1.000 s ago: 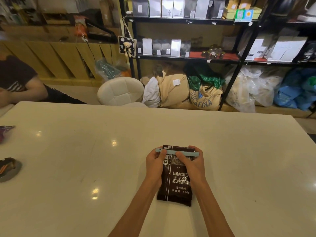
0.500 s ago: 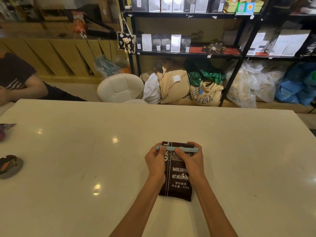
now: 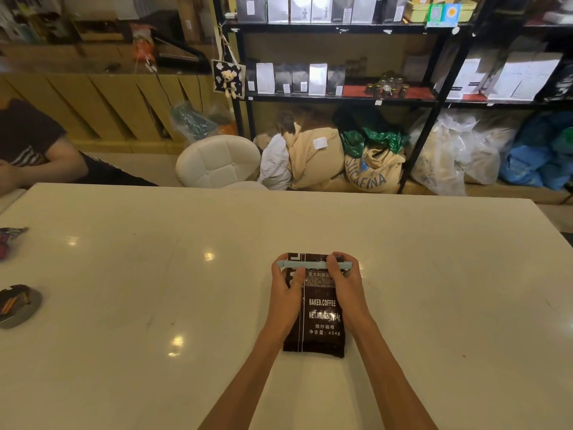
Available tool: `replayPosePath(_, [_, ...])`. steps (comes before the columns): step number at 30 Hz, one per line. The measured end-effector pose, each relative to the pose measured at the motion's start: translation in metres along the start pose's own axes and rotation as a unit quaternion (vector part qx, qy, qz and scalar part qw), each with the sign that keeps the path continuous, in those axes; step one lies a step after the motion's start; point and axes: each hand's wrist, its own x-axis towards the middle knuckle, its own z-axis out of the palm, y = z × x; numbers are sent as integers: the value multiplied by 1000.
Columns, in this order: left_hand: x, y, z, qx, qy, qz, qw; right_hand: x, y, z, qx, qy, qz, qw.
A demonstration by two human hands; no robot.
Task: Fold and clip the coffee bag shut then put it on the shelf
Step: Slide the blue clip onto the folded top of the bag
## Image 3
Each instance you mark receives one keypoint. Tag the orange figurine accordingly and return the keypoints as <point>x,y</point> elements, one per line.
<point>143,46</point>

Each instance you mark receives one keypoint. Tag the round grey metal dish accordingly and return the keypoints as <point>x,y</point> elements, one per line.
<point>18,306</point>

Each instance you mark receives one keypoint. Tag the group of small glass jars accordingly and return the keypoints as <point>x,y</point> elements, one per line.
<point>387,87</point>

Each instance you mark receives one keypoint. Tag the light blue bag sealing clip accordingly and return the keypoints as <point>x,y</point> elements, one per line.
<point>309,264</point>

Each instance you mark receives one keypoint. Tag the person's right fingers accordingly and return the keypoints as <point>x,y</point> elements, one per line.
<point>341,263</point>

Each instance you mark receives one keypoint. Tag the pile of clear plastic bags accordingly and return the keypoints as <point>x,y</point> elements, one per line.
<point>456,152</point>

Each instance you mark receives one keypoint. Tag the beige cloth sack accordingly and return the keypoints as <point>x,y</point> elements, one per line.
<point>315,156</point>

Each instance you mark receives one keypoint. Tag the black counter device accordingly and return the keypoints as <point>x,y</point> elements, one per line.
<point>179,51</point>

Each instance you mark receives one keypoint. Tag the white cloth bag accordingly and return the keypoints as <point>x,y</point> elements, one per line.
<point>274,163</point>

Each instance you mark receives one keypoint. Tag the person's left forearm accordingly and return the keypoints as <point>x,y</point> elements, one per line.
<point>250,380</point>

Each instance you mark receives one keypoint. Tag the blue green code sign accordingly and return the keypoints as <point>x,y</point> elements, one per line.
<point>443,15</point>

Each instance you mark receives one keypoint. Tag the green plastic bag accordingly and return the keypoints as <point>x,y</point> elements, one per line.
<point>374,136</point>

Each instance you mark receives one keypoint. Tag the printed burlap coffee sack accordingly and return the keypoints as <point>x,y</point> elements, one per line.
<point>374,172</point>

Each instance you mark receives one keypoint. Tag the person's right hand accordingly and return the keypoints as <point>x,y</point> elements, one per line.
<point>351,295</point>

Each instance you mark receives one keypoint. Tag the person's right forearm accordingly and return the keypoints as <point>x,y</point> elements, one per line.
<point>389,376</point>

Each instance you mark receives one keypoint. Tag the wooden counter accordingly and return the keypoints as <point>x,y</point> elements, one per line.
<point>103,102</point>

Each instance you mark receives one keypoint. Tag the black pouch with teddy bear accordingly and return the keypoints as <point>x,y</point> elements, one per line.
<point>228,79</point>

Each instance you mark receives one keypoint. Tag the clear bag with green contents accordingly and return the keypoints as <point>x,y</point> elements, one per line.
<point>192,123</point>

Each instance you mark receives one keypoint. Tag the white padded stool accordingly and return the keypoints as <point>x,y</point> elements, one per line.
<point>217,163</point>

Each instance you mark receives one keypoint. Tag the yellow green tin box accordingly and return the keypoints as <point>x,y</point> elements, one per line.
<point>418,11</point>

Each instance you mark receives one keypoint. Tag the row of black and white pouches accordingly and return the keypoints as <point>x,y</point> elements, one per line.
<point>295,79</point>

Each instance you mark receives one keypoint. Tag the black metal shelf rack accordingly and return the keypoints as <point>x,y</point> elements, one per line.
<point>340,27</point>

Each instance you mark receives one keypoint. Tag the person's left thumb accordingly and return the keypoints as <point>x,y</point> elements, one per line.
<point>295,280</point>

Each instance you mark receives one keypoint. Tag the person's left hand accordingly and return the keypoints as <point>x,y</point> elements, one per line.
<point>284,304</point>

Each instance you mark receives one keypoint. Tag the pile of blue plastic bags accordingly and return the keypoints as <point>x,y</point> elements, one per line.
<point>537,152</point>

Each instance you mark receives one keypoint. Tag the dark brown coffee bag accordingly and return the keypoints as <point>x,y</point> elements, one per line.
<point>318,329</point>

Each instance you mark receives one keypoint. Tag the group of white paper bags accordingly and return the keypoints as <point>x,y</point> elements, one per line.
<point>519,78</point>

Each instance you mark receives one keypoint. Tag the row of grey coffee bags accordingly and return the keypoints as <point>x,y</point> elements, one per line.
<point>320,7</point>

